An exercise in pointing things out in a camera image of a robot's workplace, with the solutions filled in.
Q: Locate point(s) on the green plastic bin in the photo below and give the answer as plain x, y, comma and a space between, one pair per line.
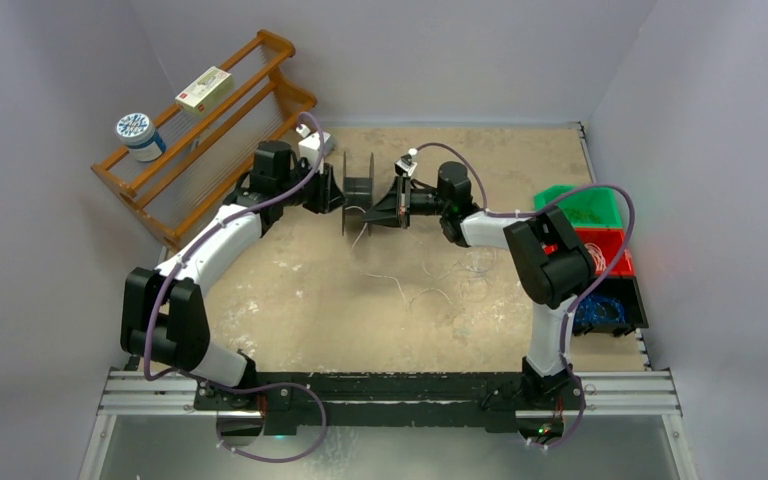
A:
594, 208

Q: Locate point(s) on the green white cardboard box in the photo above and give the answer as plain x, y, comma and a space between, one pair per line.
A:
205, 92

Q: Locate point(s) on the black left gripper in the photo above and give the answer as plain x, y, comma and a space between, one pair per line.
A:
328, 195

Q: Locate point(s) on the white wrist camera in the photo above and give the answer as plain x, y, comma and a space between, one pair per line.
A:
406, 165
312, 143

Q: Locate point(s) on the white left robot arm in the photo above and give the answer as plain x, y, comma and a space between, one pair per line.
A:
164, 317

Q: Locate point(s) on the black perforated cable spool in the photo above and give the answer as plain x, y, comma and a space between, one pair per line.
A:
357, 191

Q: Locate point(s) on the orange wooden rack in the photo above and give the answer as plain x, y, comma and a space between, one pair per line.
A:
174, 196

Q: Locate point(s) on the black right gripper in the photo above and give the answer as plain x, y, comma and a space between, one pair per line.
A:
404, 203

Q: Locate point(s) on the red plastic bin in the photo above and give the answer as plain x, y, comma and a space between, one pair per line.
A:
603, 244

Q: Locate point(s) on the blue white round jar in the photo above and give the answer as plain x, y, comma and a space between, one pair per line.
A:
137, 132

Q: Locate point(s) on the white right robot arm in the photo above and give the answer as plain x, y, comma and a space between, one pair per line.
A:
553, 265

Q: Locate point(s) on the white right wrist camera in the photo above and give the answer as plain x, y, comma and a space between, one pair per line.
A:
406, 165

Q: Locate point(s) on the black plastic bin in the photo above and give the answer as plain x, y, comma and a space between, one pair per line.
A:
615, 307

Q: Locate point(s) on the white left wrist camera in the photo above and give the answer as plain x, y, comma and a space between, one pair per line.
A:
312, 143

